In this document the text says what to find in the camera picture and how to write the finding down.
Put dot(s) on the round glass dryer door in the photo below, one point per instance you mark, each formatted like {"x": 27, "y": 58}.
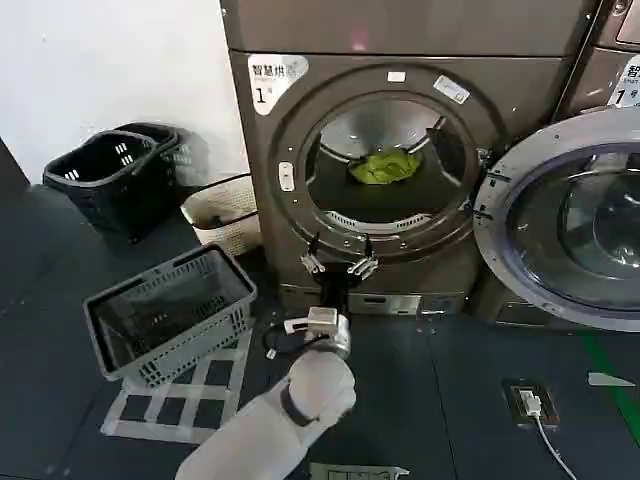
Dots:
{"x": 500, "y": 225}

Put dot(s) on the green cloth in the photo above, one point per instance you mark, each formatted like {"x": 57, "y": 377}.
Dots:
{"x": 385, "y": 167}

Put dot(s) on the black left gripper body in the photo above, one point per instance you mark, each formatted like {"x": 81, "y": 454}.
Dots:
{"x": 334, "y": 292}

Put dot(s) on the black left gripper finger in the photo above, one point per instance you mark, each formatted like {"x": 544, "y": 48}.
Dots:
{"x": 362, "y": 266}
{"x": 313, "y": 263}

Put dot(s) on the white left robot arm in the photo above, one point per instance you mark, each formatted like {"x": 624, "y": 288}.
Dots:
{"x": 310, "y": 395}

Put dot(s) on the black plastic basket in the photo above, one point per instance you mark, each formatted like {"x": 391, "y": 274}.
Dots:
{"x": 115, "y": 200}
{"x": 187, "y": 150}

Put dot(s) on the white woven basket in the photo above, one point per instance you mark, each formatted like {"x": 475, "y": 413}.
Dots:
{"x": 225, "y": 235}

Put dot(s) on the grey neighbouring dryer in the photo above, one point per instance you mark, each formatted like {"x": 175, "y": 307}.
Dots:
{"x": 595, "y": 75}

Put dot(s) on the white tape grid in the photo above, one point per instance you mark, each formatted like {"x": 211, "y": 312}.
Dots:
{"x": 150, "y": 430}

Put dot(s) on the green floor tape stripe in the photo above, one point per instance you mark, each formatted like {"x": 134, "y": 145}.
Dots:
{"x": 612, "y": 385}

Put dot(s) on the dark floor socket box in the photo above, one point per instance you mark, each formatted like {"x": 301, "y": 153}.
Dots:
{"x": 512, "y": 412}

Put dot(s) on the white tape strip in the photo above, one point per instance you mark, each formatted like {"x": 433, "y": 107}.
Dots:
{"x": 607, "y": 379}

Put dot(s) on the grey plastic laundry basket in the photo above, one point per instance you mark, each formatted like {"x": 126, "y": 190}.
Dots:
{"x": 165, "y": 350}

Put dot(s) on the grey dryer with open drum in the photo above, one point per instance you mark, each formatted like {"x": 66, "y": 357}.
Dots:
{"x": 400, "y": 30}

